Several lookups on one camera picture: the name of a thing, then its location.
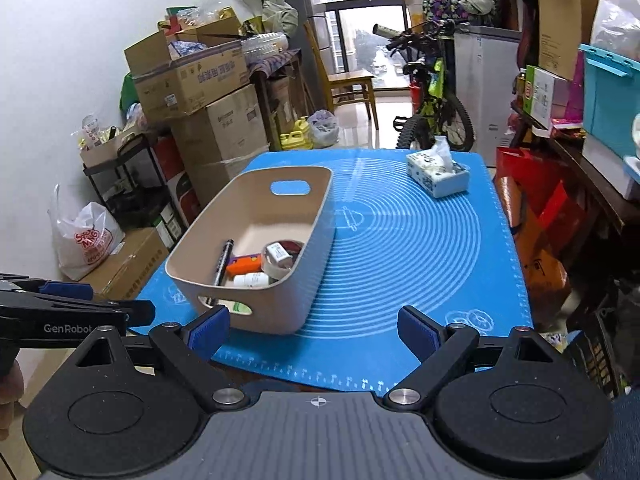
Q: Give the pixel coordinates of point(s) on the red bags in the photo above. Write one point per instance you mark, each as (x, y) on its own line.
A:
(549, 190)

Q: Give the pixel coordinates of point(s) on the white red plastic bag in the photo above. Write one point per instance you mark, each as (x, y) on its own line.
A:
(82, 237)

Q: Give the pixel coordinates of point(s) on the clear tape roll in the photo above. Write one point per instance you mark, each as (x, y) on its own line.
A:
(293, 247)

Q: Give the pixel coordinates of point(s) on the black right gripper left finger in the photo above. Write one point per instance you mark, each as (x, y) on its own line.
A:
(124, 406)

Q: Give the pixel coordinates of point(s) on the beige plastic storage bin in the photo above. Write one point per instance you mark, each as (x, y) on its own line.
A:
(260, 248)

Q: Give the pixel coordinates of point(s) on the white bottle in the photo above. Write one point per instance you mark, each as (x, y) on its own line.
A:
(251, 280)

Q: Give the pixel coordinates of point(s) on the tissue pack with white tissue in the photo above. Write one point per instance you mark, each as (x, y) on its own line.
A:
(436, 171)

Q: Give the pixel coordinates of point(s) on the blue silicone baking mat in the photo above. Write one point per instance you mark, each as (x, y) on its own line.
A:
(453, 259)

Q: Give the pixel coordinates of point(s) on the teal plastic crate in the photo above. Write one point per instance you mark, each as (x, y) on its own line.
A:
(611, 100)

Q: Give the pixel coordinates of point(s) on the cardboard box on floor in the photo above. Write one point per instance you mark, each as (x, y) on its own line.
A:
(123, 274)

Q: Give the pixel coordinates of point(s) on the green black bicycle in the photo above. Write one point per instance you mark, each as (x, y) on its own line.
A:
(428, 52)

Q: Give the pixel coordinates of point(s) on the orange purple toy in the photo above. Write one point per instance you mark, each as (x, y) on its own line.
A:
(244, 264)

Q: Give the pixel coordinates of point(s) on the black marker pen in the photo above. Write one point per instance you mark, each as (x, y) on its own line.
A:
(223, 261)

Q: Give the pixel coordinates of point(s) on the yellow jugs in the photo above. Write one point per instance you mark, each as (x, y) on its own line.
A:
(299, 138)

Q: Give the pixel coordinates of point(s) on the white freezer cabinet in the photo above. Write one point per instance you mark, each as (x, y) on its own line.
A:
(486, 67)

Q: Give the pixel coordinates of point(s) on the wooden chair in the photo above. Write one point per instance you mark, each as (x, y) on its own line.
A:
(343, 88)

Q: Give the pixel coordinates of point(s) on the black metal shelf rack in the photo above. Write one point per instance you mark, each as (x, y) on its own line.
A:
(131, 186)

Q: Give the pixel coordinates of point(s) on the stacked cardboard boxes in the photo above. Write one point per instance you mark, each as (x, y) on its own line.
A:
(196, 82)

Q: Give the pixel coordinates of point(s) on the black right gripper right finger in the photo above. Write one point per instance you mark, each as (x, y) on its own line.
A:
(510, 400)

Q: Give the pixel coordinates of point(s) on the white charger adapter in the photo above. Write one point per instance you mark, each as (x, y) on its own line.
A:
(278, 255)

